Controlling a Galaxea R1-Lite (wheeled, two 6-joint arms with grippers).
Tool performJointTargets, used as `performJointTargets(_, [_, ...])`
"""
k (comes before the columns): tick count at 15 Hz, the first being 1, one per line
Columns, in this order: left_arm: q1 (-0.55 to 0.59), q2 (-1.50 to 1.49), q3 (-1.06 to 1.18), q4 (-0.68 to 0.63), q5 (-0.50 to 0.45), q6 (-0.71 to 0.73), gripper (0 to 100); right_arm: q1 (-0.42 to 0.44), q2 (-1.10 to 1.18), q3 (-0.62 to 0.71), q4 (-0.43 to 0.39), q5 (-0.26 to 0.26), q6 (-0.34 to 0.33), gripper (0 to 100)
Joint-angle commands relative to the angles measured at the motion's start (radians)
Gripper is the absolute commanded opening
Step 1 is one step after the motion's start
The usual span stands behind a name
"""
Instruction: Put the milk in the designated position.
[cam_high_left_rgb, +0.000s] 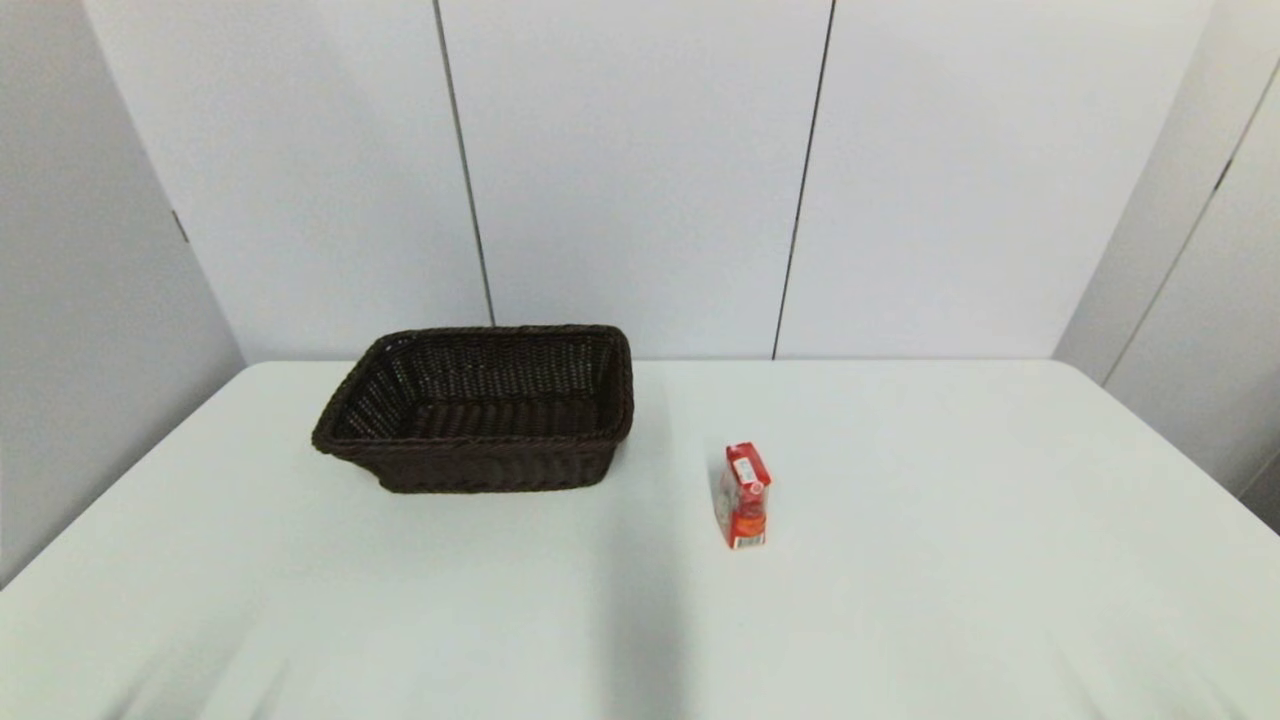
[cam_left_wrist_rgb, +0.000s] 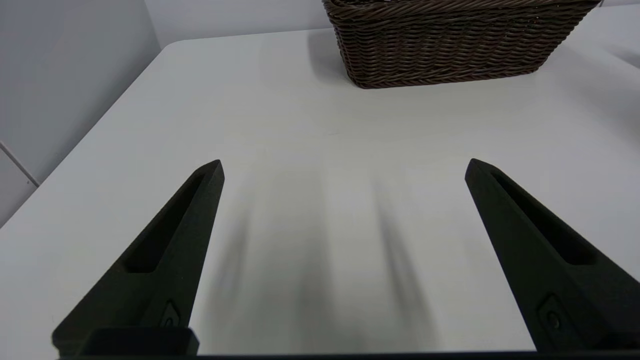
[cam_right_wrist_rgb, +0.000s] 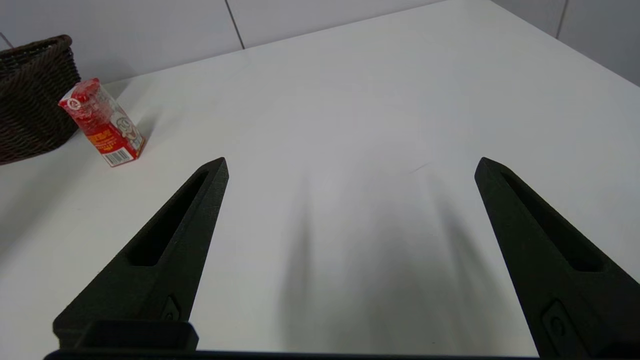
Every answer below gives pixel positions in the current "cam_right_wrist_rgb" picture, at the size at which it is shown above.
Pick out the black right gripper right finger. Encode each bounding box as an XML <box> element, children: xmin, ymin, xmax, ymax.
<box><xmin>474</xmin><ymin>156</ymin><xmax>640</xmax><ymax>360</ymax></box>

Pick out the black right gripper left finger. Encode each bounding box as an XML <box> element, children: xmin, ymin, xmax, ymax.
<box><xmin>52</xmin><ymin>157</ymin><xmax>230</xmax><ymax>348</ymax></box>

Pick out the red milk carton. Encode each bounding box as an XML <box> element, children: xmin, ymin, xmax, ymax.
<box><xmin>58</xmin><ymin>77</ymin><xmax>147</xmax><ymax>168</ymax></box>

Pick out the dark brown wicker basket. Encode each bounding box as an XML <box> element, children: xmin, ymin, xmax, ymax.
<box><xmin>0</xmin><ymin>34</ymin><xmax>82</xmax><ymax>166</ymax></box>

